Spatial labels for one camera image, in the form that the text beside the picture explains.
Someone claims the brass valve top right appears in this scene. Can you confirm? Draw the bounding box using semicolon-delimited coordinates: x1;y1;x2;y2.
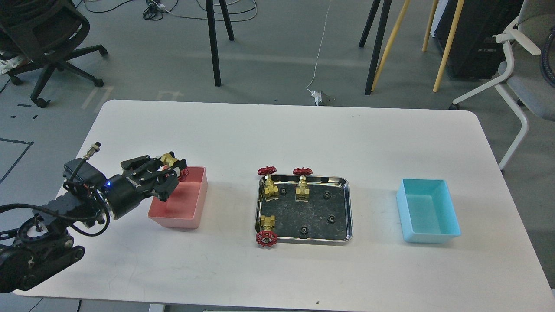
293;167;313;203

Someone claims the white grey chair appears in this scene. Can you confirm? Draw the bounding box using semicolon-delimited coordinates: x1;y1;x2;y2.
450;0;555;170

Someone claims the yellow wooden leg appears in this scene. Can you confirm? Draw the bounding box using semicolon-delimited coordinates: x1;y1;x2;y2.
371;0;411;91
422;0;464;92

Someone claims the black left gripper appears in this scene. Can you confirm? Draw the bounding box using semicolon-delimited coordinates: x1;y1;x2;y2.
104;151;179;220

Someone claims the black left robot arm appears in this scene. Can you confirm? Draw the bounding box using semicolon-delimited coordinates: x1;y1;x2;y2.
0;142;188;293

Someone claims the yellow wooden leg right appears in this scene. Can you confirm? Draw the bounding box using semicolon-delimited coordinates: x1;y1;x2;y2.
422;0;464;92

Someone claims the black cabinet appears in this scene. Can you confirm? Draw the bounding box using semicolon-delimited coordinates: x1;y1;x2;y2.
444;0;523;80

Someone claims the stainless steel tray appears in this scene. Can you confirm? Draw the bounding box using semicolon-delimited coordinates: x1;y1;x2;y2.
255;174;353;244

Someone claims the yellow wooden leg left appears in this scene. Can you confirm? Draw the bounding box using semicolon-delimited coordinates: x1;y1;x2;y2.
371;0;411;91

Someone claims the white cable on floor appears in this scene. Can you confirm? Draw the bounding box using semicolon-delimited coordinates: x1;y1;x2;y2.
306;0;333;93

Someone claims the blue plastic box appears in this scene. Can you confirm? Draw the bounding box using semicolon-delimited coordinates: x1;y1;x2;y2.
396;179;461;244

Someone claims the black stand legs right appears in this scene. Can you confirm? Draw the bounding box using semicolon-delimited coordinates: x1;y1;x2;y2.
359;0;392;96

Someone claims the pink plastic box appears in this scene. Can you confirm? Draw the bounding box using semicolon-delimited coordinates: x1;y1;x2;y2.
147;166;208;229

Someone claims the brass valve bottom left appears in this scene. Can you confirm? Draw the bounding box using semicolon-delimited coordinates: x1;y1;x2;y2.
256;215;278;247

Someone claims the black office chair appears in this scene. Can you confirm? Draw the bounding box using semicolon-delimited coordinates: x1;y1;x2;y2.
1;0;107;108

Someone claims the brass valve red handle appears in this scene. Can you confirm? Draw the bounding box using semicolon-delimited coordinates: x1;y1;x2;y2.
160;153;189;182

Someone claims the white power adapter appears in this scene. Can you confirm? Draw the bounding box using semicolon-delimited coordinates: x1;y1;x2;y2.
310;91;334;106

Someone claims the black tripod legs left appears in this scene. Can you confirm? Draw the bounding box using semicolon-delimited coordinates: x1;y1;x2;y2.
206;0;235;87

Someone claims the brass valve top left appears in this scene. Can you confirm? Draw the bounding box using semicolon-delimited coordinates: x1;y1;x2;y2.
257;166;280;202

